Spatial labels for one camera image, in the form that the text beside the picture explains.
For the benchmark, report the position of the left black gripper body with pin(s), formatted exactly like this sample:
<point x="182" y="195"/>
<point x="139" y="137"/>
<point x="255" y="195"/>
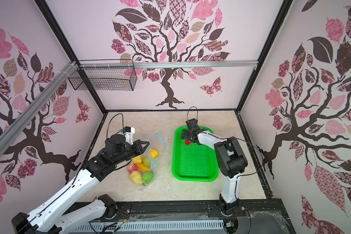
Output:
<point x="135" y="147"/>

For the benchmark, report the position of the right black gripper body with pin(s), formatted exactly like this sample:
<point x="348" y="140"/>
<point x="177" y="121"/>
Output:
<point x="190" y="134"/>

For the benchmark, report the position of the yellow lemon toy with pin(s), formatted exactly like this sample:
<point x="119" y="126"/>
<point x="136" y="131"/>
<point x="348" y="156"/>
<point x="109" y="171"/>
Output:
<point x="137" y="159"/>

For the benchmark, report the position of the green pear toy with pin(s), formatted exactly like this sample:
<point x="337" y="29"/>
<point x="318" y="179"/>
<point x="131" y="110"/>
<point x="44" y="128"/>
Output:
<point x="146" y="161"/>

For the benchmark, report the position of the yellow pear toy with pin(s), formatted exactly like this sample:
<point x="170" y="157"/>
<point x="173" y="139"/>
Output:
<point x="153" y="153"/>

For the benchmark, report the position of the orange banana toy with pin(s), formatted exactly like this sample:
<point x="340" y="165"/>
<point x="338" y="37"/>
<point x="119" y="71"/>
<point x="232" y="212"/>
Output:
<point x="142" y="167"/>

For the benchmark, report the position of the clear zip bag blue zipper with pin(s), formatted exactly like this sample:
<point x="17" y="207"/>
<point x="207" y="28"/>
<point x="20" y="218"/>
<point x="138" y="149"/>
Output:
<point x="157" y="143"/>

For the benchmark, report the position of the pale yellow fruit toy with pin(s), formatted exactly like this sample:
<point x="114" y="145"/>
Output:
<point x="136" y="177"/>

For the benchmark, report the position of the green apple toy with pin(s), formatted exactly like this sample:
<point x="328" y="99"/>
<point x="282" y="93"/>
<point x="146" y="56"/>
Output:
<point x="147" y="177"/>

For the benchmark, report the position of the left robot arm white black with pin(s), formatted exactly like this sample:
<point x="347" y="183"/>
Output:
<point x="51" y="217"/>

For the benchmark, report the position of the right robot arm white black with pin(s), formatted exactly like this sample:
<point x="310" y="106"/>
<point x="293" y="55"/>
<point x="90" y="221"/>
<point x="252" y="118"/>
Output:
<point x="230" y="158"/>

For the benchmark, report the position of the green plastic basket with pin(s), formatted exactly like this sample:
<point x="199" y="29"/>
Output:
<point x="193" y="162"/>

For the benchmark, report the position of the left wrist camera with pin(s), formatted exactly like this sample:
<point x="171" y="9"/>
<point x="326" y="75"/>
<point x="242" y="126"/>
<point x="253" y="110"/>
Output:
<point x="128" y="132"/>

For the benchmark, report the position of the black wire wall basket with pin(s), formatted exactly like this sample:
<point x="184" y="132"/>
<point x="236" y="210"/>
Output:
<point x="105" y="75"/>

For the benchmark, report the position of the rear aluminium frame rail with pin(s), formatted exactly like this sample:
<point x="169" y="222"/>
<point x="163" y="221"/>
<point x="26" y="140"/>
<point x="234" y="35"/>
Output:
<point x="154" y="65"/>

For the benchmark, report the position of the aluminium frame rail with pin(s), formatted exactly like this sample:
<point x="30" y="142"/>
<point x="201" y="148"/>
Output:
<point x="20" y="123"/>
<point x="154" y="65"/>

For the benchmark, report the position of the white slotted cable duct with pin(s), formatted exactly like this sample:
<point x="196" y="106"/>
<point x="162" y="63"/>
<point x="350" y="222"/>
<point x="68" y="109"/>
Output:
<point x="151" y="227"/>

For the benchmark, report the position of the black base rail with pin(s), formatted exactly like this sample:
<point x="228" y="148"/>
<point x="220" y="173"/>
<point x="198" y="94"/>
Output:
<point x="261" y="216"/>

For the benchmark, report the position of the left aluminium frame rail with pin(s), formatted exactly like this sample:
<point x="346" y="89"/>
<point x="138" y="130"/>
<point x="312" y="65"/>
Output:
<point x="20" y="123"/>

